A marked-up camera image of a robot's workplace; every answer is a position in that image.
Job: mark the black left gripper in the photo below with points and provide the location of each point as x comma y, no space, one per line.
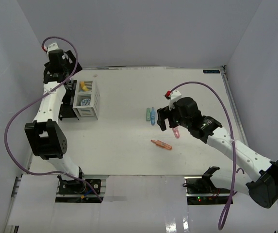
73,65

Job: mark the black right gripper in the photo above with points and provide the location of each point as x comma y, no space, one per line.
163,114

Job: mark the blue highlighter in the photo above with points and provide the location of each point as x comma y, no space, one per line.
153,116

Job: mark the green capped highlighter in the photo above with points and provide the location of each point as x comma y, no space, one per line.
148,114

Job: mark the yellow highlighter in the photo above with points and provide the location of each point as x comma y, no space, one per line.
82,85

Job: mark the blue white tape roll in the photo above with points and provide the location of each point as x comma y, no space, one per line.
85,102

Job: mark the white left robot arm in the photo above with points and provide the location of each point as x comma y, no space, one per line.
44,134

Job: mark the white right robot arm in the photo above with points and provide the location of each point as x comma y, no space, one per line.
262,171

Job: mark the pink highlighter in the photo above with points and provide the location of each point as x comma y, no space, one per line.
176,132

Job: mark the white slotted organizer box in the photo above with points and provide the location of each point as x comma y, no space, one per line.
93,94

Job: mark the black slotted organizer box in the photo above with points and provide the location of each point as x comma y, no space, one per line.
66,109

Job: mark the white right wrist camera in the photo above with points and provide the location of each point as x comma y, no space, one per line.
173,96

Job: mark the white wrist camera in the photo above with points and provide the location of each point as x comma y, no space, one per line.
50,47
173,96

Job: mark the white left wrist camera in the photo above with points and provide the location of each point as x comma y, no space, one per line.
50,47

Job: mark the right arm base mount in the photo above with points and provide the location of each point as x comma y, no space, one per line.
201,191

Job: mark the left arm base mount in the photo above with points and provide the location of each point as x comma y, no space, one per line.
78,192

